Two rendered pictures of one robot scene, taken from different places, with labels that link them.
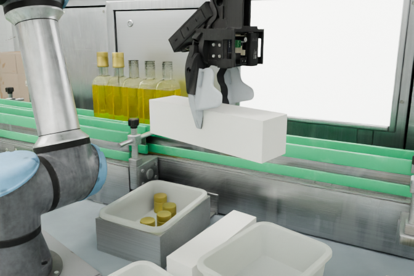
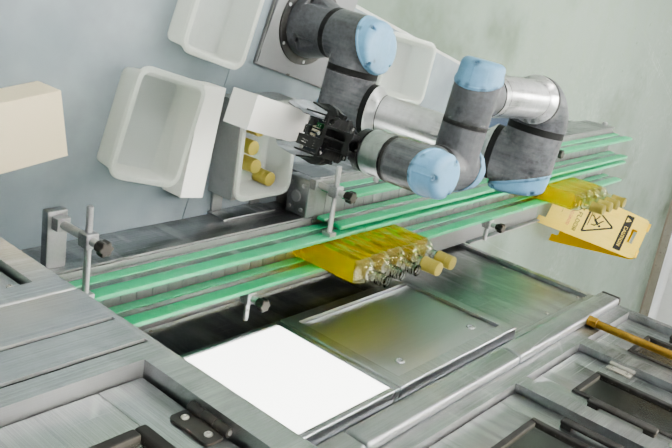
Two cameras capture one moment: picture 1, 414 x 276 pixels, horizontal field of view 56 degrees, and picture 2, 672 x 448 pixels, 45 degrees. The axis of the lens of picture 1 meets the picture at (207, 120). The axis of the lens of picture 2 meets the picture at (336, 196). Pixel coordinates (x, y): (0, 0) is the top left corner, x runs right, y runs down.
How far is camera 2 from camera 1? 1.15 m
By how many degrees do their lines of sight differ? 43
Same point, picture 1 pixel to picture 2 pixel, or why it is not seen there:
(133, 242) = not seen: hidden behind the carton
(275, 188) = (183, 239)
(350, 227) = not seen: hidden behind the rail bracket
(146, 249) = not seen: hidden behind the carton
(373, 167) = (119, 283)
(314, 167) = (167, 267)
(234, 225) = (194, 169)
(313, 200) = (143, 245)
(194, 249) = (211, 111)
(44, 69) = (435, 120)
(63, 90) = (410, 126)
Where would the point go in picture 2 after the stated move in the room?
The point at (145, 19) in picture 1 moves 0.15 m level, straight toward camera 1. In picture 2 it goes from (460, 336) to (449, 296)
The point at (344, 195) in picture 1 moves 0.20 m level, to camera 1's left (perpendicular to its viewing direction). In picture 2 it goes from (122, 256) to (199, 198)
